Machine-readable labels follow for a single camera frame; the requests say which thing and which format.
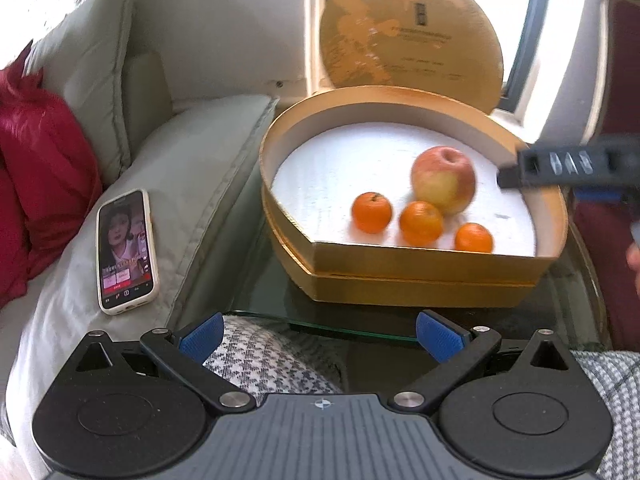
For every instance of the smartphone in beige case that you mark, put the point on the smartphone in beige case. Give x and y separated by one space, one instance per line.
127 250

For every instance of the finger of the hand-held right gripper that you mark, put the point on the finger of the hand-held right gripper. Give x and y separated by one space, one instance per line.
560 162
597 196

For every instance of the red yellow apple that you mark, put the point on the red yellow apple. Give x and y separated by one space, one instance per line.
442 180

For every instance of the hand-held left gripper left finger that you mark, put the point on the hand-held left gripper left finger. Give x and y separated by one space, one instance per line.
202 338

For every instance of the person's right hand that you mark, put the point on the person's right hand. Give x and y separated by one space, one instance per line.
634 259

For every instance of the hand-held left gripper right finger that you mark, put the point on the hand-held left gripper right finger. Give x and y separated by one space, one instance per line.
440 340

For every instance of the grey sofa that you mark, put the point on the grey sofa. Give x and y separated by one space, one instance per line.
200 150

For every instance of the glass desktop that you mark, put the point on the glass desktop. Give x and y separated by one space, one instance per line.
250 280

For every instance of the maroon upholstered chair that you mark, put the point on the maroon upholstered chair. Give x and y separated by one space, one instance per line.
620 85

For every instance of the orange tangerine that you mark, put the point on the orange tangerine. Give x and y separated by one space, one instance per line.
474 238
421 224
371 212

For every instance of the gold heart-shaped box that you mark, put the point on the gold heart-shaped box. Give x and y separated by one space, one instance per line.
400 270

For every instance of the houndstooth trousers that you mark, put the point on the houndstooth trousers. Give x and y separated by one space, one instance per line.
270 360

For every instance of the red jacket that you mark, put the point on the red jacket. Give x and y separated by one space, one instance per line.
45 160

